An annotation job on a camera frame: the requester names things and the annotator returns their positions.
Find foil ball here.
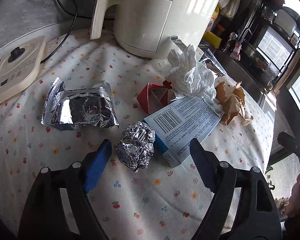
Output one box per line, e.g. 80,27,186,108
115,121,155,172

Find blue white carton box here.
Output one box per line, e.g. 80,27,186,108
143,96,221,168

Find silver foil bag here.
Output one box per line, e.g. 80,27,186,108
41,77,119,131

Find brown paper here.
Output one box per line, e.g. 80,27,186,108
215,81,254,126

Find beige kitchen scale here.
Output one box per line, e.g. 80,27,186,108
0,36,46,104

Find floral white tablecloth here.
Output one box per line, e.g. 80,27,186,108
0,30,281,239

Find crumpled white tissue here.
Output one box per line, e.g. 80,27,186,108
165,45,217,100

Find wooden cutting board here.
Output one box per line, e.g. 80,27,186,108
273,49,300,93

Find stainless steel sink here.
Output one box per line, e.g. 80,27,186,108
199,44,266,108

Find colourful foil snack wrapper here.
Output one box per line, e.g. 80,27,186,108
170,36,227,77

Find black dish rack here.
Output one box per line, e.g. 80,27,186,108
239,0,300,91

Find pink faucet ornament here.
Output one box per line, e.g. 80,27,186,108
230,41,242,61

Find yellow detergent jug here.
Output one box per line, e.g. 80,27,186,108
203,6,222,49

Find white cylindrical appliance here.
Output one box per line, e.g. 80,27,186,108
90,0,219,59

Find black power cable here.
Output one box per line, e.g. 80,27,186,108
18,0,116,65

